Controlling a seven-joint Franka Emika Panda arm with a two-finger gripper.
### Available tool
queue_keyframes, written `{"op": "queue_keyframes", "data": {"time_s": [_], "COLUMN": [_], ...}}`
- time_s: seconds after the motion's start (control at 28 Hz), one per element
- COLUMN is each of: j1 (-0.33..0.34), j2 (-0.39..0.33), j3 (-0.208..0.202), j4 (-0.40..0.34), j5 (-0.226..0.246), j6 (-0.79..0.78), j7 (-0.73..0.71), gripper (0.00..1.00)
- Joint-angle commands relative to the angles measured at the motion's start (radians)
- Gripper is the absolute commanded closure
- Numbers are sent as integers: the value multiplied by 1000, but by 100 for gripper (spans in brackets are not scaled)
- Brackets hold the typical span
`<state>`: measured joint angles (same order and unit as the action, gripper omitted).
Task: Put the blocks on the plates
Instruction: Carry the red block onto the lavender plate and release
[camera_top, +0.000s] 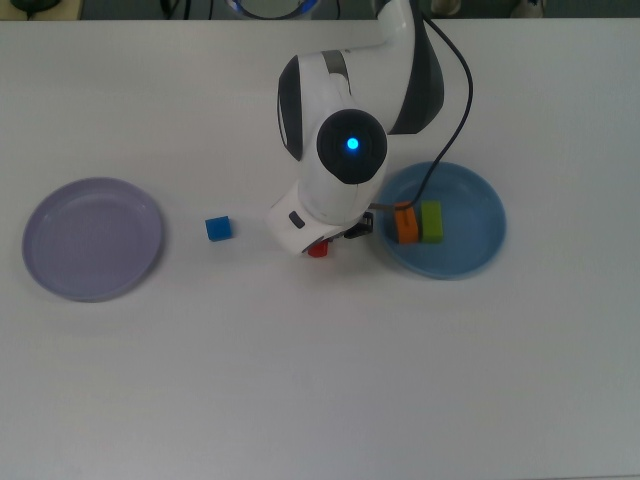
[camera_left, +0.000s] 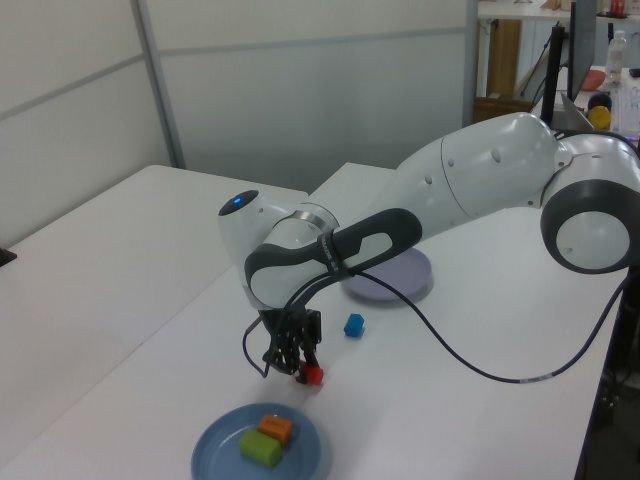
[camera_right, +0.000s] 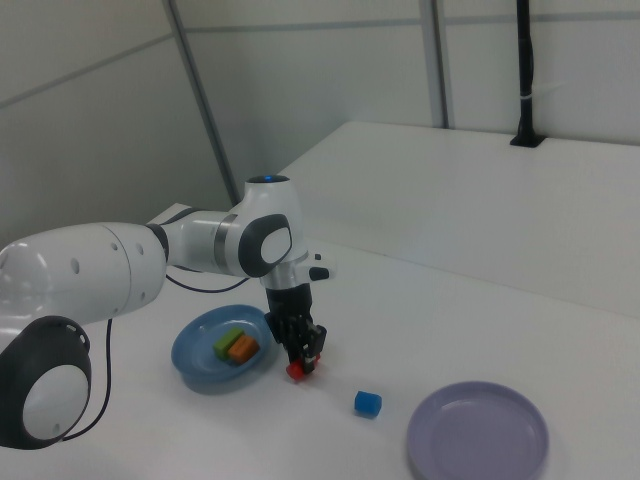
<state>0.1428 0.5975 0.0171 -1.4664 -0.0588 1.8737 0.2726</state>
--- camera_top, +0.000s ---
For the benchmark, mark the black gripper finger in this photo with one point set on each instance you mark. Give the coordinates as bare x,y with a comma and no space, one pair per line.
365,227

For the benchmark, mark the orange block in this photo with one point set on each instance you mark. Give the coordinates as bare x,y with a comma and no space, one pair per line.
406,227

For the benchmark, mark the red cylinder block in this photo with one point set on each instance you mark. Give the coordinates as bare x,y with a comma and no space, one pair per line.
318,251

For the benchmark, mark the green block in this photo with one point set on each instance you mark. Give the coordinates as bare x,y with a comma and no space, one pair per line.
431,225

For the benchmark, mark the blue block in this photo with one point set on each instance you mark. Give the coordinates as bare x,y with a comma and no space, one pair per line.
218,230

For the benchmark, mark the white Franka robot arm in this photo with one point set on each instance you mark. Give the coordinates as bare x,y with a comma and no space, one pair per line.
340,200

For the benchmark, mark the blue plate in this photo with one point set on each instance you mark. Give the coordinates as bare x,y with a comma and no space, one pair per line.
465,250

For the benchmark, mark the round white blue-lit base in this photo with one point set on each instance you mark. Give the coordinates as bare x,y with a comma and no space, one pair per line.
272,6

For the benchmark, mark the purple plate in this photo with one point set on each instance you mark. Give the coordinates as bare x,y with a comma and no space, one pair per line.
95,240

